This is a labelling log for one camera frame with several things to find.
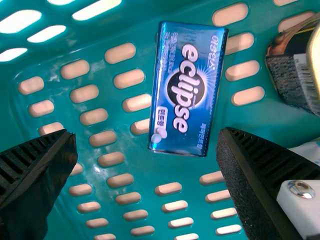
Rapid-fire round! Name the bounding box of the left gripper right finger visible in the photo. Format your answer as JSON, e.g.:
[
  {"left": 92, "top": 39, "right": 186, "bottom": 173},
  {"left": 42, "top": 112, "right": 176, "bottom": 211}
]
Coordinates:
[{"left": 216, "top": 126, "right": 320, "bottom": 240}]

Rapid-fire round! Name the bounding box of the dark can with gold lid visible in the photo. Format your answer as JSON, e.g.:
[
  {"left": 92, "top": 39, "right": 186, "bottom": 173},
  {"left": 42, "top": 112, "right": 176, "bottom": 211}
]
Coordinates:
[{"left": 265, "top": 11, "right": 320, "bottom": 117}]

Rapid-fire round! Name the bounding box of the white packet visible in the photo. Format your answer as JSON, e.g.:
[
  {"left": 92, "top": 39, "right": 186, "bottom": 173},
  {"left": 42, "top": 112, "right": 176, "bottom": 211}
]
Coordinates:
[{"left": 287, "top": 140, "right": 320, "bottom": 167}]

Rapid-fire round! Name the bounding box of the teal shopping basket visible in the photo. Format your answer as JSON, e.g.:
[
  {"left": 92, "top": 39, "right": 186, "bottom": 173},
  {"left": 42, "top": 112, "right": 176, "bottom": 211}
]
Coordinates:
[{"left": 0, "top": 0, "right": 320, "bottom": 240}]

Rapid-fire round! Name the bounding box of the blue rectangular tin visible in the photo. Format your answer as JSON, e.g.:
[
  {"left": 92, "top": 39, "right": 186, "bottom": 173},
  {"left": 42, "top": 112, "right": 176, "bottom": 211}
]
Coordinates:
[{"left": 146, "top": 20, "right": 230, "bottom": 158}]

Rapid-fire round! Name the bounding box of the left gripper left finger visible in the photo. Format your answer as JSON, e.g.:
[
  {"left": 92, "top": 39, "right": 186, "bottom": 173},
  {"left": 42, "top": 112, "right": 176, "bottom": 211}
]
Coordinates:
[{"left": 0, "top": 128, "right": 79, "bottom": 240}]

